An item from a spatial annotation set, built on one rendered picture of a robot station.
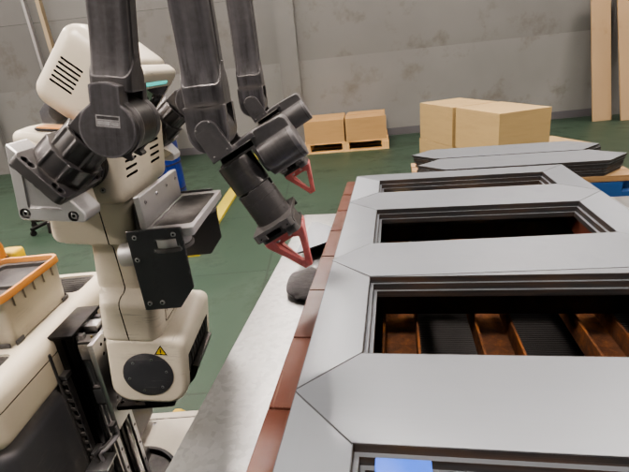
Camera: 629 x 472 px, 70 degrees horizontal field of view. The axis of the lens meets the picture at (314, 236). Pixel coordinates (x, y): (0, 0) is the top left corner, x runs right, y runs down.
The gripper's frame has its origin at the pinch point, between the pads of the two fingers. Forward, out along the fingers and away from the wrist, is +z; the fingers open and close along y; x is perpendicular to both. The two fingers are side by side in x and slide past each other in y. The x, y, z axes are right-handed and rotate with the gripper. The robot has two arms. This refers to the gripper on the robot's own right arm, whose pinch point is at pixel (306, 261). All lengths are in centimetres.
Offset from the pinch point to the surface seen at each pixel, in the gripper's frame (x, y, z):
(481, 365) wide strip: -15.5, -11.0, 23.6
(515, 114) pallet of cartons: -115, 263, 81
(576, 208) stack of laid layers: -58, 55, 47
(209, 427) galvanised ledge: 33.5, -0.8, 18.5
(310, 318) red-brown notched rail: 8.9, 10.5, 14.6
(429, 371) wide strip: -8.7, -11.4, 20.1
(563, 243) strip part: -43, 28, 38
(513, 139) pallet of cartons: -107, 263, 96
